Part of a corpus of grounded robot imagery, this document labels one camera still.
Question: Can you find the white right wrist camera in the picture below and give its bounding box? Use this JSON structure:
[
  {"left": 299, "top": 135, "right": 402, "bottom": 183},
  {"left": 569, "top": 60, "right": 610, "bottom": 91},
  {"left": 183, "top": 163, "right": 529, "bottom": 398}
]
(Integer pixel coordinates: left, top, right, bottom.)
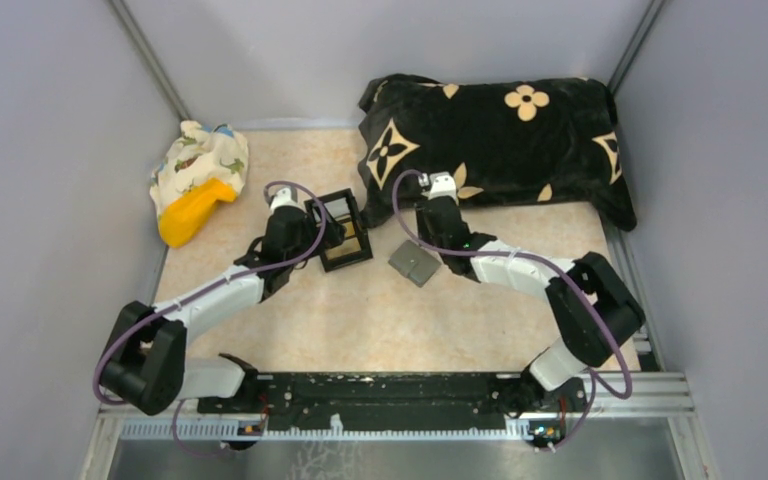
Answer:
[{"left": 420, "top": 172, "right": 458, "bottom": 202}]

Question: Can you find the dinosaur print cloth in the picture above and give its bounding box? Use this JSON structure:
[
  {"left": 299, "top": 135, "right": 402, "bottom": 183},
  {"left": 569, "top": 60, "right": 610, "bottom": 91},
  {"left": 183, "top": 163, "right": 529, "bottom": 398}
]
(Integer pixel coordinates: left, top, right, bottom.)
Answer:
[{"left": 149, "top": 120, "right": 250, "bottom": 215}]

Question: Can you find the grey card holder wallet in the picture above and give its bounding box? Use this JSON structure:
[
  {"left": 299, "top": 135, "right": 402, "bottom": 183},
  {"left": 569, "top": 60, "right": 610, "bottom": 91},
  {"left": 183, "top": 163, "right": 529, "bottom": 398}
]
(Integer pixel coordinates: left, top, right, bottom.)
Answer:
[{"left": 388, "top": 240, "right": 442, "bottom": 288}]

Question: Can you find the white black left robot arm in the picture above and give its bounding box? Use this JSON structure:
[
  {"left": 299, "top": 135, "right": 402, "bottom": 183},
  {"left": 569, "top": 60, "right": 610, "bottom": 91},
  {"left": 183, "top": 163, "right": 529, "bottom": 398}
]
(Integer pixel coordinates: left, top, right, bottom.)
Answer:
[{"left": 94, "top": 206, "right": 346, "bottom": 415}]

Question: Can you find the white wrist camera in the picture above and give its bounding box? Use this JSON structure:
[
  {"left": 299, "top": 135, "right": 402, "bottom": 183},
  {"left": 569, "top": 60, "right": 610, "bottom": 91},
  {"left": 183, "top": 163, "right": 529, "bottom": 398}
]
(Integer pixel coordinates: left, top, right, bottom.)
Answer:
[
  {"left": 269, "top": 186, "right": 305, "bottom": 213},
  {"left": 420, "top": 172, "right": 458, "bottom": 202}
]

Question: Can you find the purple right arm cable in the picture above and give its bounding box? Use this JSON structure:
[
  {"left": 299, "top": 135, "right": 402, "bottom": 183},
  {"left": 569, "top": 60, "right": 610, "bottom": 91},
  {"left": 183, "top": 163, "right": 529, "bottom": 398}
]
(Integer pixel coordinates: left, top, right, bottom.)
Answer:
[{"left": 391, "top": 169, "right": 634, "bottom": 452}]

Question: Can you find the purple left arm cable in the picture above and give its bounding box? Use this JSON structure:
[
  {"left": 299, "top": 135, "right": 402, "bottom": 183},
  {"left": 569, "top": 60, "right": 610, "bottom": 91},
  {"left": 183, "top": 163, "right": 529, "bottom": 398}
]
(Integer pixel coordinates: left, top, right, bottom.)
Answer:
[{"left": 92, "top": 180, "right": 328, "bottom": 458}]

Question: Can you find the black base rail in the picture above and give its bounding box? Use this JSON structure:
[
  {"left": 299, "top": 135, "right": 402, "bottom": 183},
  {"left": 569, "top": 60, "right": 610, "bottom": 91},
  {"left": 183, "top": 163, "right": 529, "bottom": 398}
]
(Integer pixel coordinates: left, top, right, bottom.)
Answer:
[{"left": 197, "top": 372, "right": 586, "bottom": 433}]

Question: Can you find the black floral pillow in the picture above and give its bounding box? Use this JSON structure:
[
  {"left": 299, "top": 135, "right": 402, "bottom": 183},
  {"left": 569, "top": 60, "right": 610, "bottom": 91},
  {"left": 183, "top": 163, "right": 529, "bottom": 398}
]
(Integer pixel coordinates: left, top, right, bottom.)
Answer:
[{"left": 357, "top": 74, "right": 638, "bottom": 231}]

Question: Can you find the black compartment tray box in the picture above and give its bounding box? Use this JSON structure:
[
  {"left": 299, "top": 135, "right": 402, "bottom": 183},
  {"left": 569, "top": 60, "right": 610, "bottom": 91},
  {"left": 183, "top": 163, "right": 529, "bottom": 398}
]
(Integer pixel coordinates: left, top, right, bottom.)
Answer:
[{"left": 317, "top": 188, "right": 373, "bottom": 272}]

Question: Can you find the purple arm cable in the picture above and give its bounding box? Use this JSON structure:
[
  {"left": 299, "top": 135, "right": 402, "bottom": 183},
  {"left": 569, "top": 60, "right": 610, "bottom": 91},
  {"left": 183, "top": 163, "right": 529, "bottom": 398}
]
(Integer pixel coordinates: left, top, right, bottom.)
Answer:
[
  {"left": 92, "top": 180, "right": 328, "bottom": 458},
  {"left": 391, "top": 169, "right": 634, "bottom": 452}
]

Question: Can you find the yellow cloth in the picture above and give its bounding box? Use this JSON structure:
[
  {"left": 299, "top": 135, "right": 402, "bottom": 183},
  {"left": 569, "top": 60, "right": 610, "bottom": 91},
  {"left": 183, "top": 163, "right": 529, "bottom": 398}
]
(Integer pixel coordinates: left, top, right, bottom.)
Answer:
[{"left": 158, "top": 178, "right": 238, "bottom": 248}]

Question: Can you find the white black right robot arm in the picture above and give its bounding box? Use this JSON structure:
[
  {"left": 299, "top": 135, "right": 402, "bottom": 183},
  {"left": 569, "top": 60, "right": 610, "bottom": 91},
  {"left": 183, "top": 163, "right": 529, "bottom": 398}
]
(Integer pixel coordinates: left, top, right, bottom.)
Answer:
[{"left": 416, "top": 197, "right": 645, "bottom": 412}]

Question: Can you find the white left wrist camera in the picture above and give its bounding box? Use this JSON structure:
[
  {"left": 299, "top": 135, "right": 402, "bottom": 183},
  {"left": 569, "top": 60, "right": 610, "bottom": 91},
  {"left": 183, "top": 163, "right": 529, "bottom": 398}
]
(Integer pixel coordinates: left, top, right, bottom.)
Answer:
[{"left": 269, "top": 186, "right": 305, "bottom": 213}]

